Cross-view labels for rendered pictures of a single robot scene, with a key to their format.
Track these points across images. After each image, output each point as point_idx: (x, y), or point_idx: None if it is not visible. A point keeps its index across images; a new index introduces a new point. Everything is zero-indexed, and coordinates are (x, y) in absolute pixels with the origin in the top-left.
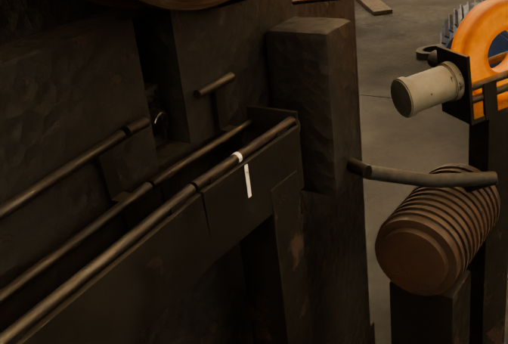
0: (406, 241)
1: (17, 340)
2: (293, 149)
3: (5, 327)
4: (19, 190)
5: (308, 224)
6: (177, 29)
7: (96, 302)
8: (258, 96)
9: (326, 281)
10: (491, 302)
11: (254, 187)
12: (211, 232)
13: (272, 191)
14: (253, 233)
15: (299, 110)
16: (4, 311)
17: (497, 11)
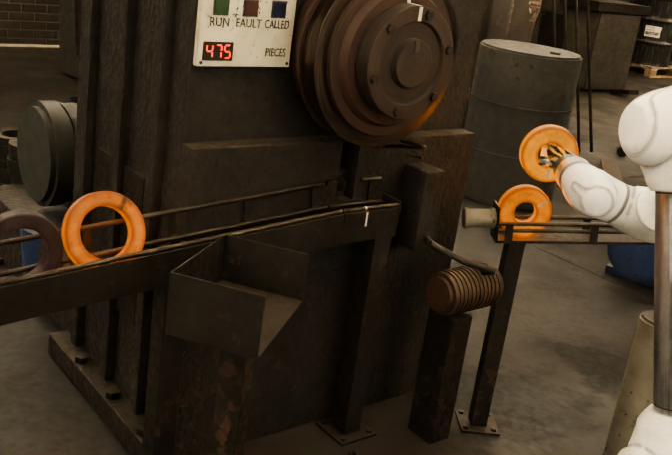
0: (437, 282)
1: (268, 229)
2: (393, 216)
3: None
4: (282, 188)
5: (404, 270)
6: (361, 150)
7: (294, 231)
8: (393, 192)
9: (407, 309)
10: (491, 351)
11: (368, 223)
12: (343, 231)
13: (377, 229)
14: (365, 247)
15: (408, 204)
16: None
17: (523, 191)
